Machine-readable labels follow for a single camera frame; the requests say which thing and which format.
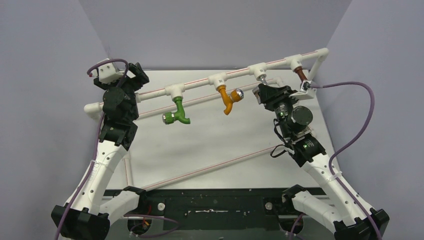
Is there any white pvc pipe frame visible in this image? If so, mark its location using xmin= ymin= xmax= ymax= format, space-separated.
xmin=82 ymin=47 xmax=330 ymax=193

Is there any chrome metal faucet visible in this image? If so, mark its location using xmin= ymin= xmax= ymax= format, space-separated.
xmin=257 ymin=74 xmax=268 ymax=85

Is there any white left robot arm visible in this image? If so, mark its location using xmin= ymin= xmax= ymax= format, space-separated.
xmin=51 ymin=59 xmax=149 ymax=240

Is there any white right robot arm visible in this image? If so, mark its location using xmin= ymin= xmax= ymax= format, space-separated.
xmin=253 ymin=80 xmax=390 ymax=240

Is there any orange plastic faucet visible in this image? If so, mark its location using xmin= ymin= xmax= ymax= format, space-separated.
xmin=216 ymin=85 xmax=244 ymax=115

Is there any brown plastic faucet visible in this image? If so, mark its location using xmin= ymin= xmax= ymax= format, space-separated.
xmin=293 ymin=66 xmax=308 ymax=82

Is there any green plastic faucet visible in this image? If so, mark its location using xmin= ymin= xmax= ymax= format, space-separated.
xmin=162 ymin=96 xmax=191 ymax=125

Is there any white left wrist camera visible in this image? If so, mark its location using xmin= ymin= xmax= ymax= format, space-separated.
xmin=87 ymin=58 xmax=128 ymax=84

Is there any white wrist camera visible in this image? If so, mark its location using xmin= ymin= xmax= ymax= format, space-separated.
xmin=87 ymin=58 xmax=128 ymax=84
xmin=290 ymin=80 xmax=317 ymax=101

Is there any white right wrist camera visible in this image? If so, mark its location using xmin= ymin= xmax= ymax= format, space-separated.
xmin=290 ymin=80 xmax=317 ymax=101

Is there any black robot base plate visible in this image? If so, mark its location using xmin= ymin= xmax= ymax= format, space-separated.
xmin=102 ymin=187 xmax=335 ymax=232

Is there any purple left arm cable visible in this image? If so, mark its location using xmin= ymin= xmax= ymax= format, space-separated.
xmin=54 ymin=58 xmax=181 ymax=240

